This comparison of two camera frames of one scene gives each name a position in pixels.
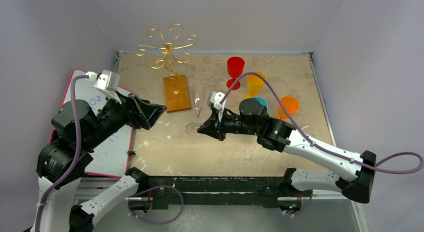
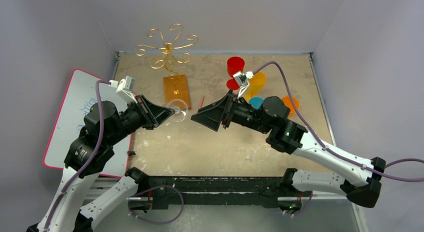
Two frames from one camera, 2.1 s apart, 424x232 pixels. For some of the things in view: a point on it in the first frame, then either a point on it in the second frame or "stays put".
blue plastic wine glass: x=262 y=101 stays put
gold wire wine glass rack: x=159 y=60 stays put
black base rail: x=216 y=191 stays put
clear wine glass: x=198 y=91 -> x=181 y=109
